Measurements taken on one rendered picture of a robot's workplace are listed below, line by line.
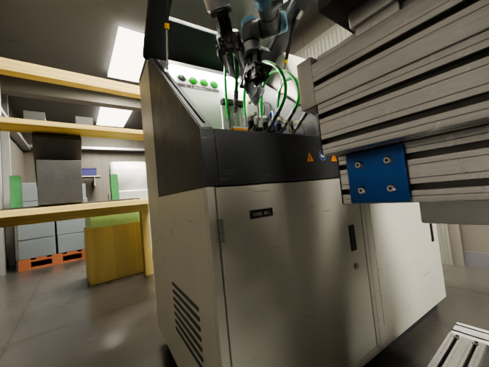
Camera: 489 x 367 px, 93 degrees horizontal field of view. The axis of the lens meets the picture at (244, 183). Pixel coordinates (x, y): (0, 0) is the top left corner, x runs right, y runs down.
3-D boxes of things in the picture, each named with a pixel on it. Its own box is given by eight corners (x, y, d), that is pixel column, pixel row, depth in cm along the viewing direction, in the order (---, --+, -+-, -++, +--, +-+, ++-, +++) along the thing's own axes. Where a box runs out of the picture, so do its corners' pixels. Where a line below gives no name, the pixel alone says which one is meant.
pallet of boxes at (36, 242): (32, 257, 424) (28, 189, 430) (88, 247, 475) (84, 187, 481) (18, 271, 323) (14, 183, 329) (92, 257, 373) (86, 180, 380)
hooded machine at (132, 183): (108, 256, 368) (101, 165, 376) (150, 247, 407) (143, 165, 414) (114, 265, 305) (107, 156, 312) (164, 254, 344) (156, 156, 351)
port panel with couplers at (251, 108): (252, 143, 132) (247, 90, 134) (249, 144, 135) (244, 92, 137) (271, 143, 139) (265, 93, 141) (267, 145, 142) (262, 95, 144)
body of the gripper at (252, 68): (255, 75, 91) (252, 45, 92) (243, 84, 99) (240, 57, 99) (270, 79, 95) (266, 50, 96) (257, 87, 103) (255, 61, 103)
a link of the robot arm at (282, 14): (284, 17, 86) (256, 27, 90) (289, 36, 97) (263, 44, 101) (282, -3, 87) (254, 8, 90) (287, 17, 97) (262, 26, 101)
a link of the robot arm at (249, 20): (256, 9, 94) (237, 17, 97) (259, 36, 93) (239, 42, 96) (261, 22, 101) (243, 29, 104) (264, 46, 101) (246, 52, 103)
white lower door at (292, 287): (240, 459, 58) (215, 187, 61) (236, 451, 60) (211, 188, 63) (378, 346, 92) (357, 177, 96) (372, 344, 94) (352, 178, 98)
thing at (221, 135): (219, 186, 63) (214, 127, 63) (212, 187, 66) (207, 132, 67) (354, 176, 96) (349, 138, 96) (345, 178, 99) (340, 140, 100)
